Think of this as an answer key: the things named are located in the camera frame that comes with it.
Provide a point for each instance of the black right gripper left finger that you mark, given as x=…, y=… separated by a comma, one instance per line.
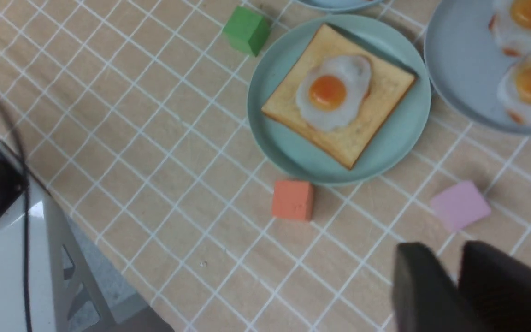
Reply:
x=424, y=298

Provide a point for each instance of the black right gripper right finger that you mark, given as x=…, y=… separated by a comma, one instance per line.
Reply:
x=497, y=287

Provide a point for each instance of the toast slice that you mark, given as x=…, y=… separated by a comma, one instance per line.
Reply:
x=390, y=83

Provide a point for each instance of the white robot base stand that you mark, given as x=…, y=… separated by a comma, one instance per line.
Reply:
x=45, y=279

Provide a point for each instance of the pink foam block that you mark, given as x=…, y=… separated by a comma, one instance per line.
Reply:
x=460, y=205

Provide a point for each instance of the orange-red foam cube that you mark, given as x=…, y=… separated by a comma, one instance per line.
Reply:
x=292, y=199

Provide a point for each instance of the teal green plate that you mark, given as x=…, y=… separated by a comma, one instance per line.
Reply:
x=395, y=139

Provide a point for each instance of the grey-blue egg plate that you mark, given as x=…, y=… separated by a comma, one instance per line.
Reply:
x=465, y=65

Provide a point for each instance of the fried egg back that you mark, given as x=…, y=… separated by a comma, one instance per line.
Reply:
x=510, y=26

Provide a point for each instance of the light blue plate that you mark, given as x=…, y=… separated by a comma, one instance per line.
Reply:
x=339, y=6

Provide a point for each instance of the green foam cube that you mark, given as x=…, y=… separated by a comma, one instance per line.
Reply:
x=246, y=31

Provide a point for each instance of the checkered beige tablecloth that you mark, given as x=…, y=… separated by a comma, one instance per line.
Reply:
x=134, y=116

